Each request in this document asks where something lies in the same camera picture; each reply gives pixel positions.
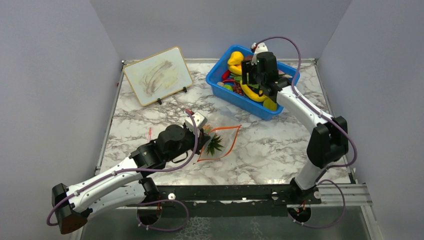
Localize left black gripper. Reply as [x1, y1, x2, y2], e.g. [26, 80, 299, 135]
[165, 122, 211, 163]

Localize orange toy pineapple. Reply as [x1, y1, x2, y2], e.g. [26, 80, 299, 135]
[203, 124, 224, 157]

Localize clear orange zip bag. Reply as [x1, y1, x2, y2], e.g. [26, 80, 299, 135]
[197, 107, 242, 162]

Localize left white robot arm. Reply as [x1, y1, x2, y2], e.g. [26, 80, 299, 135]
[46, 123, 212, 235]

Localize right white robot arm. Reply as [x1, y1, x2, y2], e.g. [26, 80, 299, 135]
[241, 51, 349, 204]

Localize yellow toy banana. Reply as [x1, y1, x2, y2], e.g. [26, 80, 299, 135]
[228, 64, 242, 76]
[240, 83, 269, 103]

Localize green leafy vegetable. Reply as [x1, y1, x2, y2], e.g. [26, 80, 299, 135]
[230, 74, 243, 84]

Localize red toy grapes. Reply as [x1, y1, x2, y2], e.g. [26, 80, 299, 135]
[232, 84, 244, 96]

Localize red toy chili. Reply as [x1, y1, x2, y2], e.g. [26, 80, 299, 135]
[221, 70, 237, 83]

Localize green toy lime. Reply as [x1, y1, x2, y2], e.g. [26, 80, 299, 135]
[223, 84, 234, 92]

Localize yellow toy starfruit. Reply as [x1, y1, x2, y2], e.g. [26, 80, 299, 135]
[262, 98, 278, 111]

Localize white drawing board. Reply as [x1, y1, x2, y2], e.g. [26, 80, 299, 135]
[123, 46, 194, 107]

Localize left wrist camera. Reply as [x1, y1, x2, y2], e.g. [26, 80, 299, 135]
[184, 112, 208, 135]

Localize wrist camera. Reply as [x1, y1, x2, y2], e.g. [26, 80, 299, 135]
[250, 42, 269, 56]
[184, 112, 208, 135]

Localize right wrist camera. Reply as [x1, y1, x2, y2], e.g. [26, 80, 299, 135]
[250, 42, 269, 56]

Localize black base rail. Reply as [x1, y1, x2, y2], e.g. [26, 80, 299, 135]
[136, 184, 322, 220]

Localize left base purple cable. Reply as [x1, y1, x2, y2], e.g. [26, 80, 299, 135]
[136, 196, 190, 233]

